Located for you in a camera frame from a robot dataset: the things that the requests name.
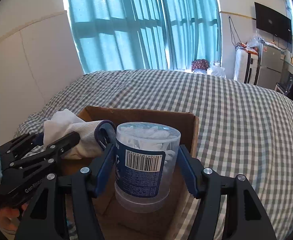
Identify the person left hand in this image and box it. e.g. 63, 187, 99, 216
0, 203, 28, 235

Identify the clear floss pick jar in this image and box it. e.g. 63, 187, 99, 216
114, 122, 181, 213

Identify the brown cardboard box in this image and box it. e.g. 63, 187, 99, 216
61, 105, 200, 240

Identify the silver mini fridge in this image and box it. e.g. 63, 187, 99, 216
257, 43, 283, 90

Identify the white suitcase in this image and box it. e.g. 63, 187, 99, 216
233, 46, 258, 85

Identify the checkered bed quilt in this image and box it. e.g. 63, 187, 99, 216
16, 69, 293, 239

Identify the clear plastic bag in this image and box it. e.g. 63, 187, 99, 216
207, 61, 226, 78

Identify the teal window curtain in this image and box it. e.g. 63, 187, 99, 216
63, 0, 221, 73

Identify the dark red patterned bag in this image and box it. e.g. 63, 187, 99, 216
191, 59, 210, 72

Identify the black wall television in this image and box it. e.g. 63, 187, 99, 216
255, 2, 292, 43

